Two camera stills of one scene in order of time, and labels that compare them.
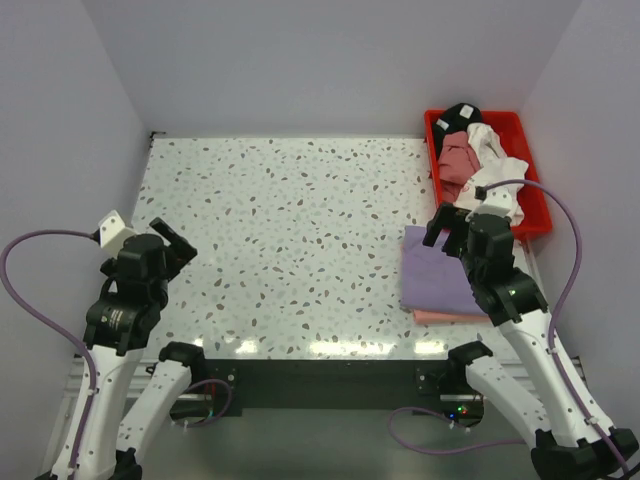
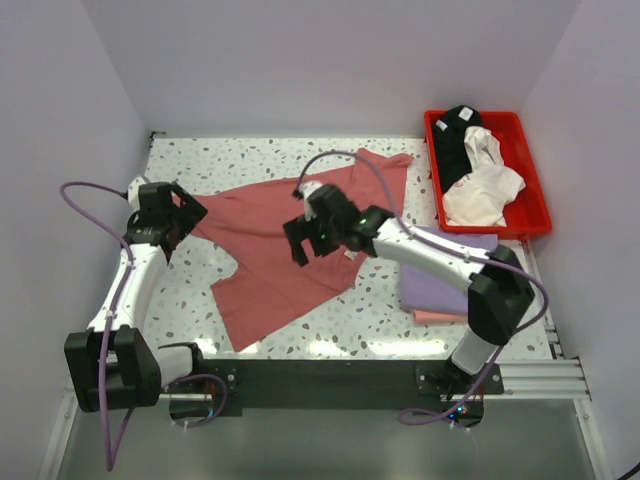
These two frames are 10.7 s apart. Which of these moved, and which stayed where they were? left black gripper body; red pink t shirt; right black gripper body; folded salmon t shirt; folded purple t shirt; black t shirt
Moved: red pink t shirt; left black gripper body; right black gripper body
Stayed: black t shirt; folded salmon t shirt; folded purple t shirt
